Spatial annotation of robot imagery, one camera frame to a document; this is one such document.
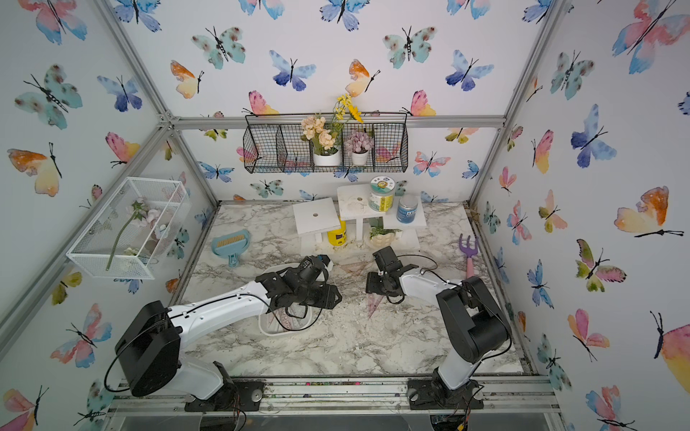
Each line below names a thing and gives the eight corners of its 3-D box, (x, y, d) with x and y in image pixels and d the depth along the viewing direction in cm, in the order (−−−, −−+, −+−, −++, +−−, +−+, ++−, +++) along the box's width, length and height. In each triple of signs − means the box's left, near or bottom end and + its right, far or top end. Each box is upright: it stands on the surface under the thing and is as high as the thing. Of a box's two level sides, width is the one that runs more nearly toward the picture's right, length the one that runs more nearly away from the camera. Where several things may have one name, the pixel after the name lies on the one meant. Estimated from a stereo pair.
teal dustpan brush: (205, 267, 103) (202, 262, 100) (219, 234, 113) (216, 229, 110) (241, 267, 103) (238, 262, 100) (251, 234, 113) (249, 229, 110)
